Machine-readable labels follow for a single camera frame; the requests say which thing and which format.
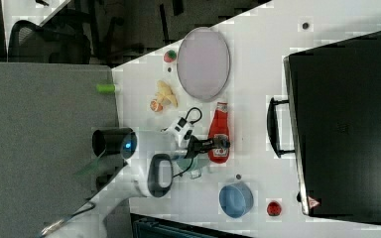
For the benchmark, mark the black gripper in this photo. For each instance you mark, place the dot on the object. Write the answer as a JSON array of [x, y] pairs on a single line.
[[197, 146]]

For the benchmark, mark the red plush ketchup bottle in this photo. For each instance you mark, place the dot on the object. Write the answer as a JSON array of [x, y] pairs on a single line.
[[219, 129]]

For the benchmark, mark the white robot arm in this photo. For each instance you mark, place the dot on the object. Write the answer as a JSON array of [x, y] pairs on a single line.
[[148, 172]]

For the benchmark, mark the green oval strainer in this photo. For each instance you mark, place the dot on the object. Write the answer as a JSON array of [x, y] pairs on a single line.
[[101, 165]]

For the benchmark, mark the green plastic mug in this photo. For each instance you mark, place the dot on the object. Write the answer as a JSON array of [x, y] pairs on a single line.
[[193, 167]]

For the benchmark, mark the blue plastic cup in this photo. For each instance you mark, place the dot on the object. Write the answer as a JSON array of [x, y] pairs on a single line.
[[236, 199]]

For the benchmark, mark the yellow plush peeled banana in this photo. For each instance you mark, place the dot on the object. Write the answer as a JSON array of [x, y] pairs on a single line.
[[165, 95]]

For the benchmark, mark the orange slice toy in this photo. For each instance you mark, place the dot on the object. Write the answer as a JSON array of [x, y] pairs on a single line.
[[156, 106]]

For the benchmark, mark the grey round plate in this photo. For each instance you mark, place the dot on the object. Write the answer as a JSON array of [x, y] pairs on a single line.
[[203, 63]]

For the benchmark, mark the red ladybug toy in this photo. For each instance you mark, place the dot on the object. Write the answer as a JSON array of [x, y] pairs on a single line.
[[274, 208]]

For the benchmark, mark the black cylindrical container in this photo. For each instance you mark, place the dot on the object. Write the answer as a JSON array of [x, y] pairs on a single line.
[[120, 141]]

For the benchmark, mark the red toy strawberry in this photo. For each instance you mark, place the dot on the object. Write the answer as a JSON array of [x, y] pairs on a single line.
[[170, 56]]

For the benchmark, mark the green cylinder toy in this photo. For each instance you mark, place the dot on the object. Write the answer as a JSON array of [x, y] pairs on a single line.
[[107, 88]]

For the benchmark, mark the black toaster oven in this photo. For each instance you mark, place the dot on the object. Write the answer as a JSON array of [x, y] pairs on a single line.
[[334, 99]]

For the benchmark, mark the black office chair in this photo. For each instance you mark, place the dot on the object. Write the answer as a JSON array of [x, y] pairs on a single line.
[[71, 36]]

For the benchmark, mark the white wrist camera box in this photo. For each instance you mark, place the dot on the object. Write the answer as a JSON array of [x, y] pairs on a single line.
[[181, 129]]

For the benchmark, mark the blue aluminium table frame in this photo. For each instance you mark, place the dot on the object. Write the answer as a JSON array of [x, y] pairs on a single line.
[[150, 227]]

